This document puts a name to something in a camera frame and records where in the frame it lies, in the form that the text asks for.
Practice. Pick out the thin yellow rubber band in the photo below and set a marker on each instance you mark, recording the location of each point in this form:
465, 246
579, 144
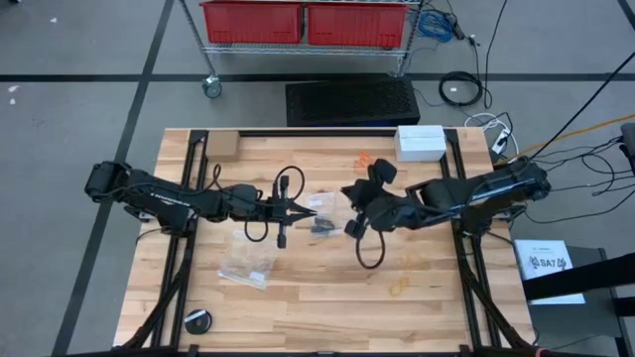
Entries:
397, 287
409, 262

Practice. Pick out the white printed paper sheet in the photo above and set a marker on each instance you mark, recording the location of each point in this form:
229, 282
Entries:
546, 277

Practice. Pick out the orange rubber band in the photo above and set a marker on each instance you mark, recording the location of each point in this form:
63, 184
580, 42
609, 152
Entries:
366, 157
361, 167

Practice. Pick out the clear zip bag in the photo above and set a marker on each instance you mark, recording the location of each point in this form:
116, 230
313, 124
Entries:
248, 258
322, 203

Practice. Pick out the black flat beam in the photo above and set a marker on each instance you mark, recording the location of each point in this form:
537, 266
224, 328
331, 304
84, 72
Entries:
585, 277

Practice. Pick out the grey side cart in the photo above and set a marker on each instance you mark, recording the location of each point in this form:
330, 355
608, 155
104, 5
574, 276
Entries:
570, 327

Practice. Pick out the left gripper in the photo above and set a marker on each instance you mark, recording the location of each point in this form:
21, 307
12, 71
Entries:
275, 210

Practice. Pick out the white power strip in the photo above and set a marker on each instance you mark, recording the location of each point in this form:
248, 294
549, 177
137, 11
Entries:
501, 141

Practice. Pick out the white cardboard box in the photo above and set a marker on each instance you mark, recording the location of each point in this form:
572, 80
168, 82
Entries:
420, 144

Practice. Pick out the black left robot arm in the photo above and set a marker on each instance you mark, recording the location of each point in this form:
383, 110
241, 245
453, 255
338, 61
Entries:
168, 198

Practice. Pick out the red plastic storage bin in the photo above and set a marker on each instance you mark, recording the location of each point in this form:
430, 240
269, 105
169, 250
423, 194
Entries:
253, 22
357, 25

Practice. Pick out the black perforated floor mat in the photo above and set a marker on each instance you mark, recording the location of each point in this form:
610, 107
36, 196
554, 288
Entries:
352, 101

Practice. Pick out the black round tape roll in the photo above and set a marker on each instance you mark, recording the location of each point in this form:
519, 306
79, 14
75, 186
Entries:
198, 324

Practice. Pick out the grey rounded object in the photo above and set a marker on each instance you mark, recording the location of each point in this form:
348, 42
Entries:
629, 139

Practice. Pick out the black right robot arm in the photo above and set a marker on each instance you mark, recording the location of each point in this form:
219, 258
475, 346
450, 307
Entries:
496, 183

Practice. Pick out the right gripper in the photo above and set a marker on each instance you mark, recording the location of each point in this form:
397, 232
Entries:
387, 213

